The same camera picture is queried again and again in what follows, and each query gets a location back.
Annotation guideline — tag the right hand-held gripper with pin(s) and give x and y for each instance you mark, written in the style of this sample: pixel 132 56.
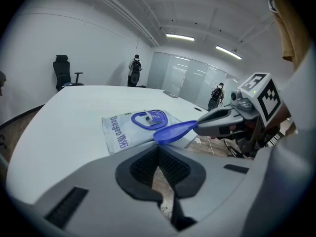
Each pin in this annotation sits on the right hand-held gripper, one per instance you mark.
pixel 267 100

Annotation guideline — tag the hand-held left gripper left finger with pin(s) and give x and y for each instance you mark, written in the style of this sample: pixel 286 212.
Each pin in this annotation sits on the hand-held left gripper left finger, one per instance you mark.
pixel 98 194

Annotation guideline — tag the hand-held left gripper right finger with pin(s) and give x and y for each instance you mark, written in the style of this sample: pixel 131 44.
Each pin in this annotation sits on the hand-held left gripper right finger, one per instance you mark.
pixel 212 181

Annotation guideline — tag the clear packet with blue label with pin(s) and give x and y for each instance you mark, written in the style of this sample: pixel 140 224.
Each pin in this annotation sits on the clear packet with blue label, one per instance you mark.
pixel 118 132

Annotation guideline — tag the black smartphone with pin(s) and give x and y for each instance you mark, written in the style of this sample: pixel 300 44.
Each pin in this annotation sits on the black smartphone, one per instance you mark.
pixel 170 94

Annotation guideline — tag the ceiling strip light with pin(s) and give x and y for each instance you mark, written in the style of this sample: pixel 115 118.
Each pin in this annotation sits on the ceiling strip light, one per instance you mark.
pixel 180 37
pixel 228 52

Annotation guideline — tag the mustard shirt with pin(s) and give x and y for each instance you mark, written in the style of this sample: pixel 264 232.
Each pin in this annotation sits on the mustard shirt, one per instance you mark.
pixel 291 33

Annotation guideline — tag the small plastic bottle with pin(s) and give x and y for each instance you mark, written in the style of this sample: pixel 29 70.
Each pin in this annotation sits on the small plastic bottle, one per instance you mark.
pixel 67 84

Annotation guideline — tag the black headrest office chair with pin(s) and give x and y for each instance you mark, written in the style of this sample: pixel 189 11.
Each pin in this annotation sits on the black headrest office chair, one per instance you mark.
pixel 61 73

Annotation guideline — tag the white ceiling pipes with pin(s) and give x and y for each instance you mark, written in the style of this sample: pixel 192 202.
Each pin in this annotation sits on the white ceiling pipes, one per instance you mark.
pixel 138 16

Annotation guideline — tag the grey jacket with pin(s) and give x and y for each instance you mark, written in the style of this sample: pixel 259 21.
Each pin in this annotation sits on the grey jacket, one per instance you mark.
pixel 2 81

